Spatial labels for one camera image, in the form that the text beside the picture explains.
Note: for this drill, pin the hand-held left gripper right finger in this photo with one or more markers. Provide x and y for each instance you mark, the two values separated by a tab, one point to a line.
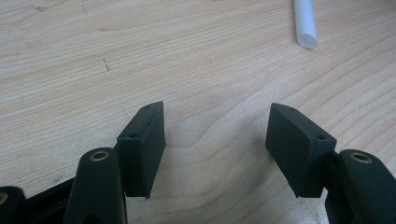
295	149

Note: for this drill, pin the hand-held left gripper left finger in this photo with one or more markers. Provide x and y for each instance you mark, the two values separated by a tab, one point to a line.
144	155

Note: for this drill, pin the white plastic tube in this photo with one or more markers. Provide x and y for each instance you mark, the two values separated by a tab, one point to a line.
305	21

